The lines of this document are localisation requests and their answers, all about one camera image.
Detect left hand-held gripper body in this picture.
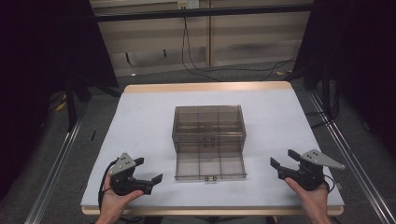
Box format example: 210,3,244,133
107,152,154,197

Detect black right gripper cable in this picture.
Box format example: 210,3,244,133
322,173,336,194

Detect person's right hand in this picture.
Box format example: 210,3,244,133
284,176,332,220

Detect white wall power outlet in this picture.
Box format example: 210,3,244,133
177,0,201,10

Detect white table mat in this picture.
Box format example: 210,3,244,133
80,88,346,208

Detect smoky clear divided drawer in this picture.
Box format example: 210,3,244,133
174,150,248,182

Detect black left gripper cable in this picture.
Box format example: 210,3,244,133
97,158,120,216

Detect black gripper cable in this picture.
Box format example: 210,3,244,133
97,158,120,216
322,173,336,194

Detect black curtain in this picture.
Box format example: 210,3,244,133
292,0,396,158
0,0,120,200

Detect black metal stand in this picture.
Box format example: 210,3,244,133
303,60,332,117
64,74,92,133

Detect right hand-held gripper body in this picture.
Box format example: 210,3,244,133
276,148,347,192

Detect black hanging wall cable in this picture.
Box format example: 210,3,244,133
180,16,298,82

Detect wooden table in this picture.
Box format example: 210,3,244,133
80,80,346,217

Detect black horizontal bar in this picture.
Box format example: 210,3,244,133
93,3,314,22

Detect person's left hand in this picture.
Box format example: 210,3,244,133
98,173,145,219

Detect aluminium floor rail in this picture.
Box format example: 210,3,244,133
307,91,396,224
23,113,86,224

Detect black floor cables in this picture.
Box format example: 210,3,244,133
304,81,341,129

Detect smoky clear plastic drawer box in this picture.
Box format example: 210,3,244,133
171,105,248,154

